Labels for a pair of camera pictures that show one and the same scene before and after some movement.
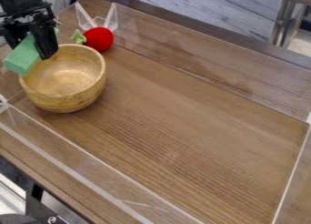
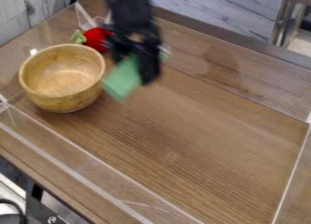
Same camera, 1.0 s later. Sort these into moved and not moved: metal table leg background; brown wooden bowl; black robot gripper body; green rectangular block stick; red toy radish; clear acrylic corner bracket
Moved: green rectangular block stick; black robot gripper body
Not moved: brown wooden bowl; metal table leg background; red toy radish; clear acrylic corner bracket
